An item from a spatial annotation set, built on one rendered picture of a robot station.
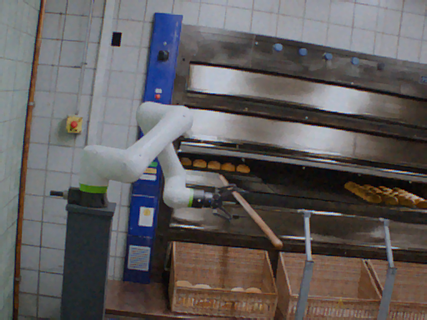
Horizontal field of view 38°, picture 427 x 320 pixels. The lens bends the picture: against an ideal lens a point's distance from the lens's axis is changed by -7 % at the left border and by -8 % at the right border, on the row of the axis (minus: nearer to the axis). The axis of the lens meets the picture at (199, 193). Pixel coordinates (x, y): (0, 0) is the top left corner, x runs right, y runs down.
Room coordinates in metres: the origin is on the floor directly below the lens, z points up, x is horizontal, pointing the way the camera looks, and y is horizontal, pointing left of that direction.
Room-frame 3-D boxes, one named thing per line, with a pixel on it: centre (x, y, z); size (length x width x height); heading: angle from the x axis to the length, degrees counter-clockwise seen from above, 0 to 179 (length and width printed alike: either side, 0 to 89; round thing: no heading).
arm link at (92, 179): (2.70, 0.43, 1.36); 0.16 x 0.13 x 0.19; 62
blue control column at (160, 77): (4.65, 0.39, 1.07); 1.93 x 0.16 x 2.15; 5
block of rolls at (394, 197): (4.31, -1.28, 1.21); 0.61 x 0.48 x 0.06; 5
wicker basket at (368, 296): (3.56, -0.80, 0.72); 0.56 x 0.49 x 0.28; 95
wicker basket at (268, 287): (3.50, -0.18, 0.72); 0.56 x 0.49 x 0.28; 96
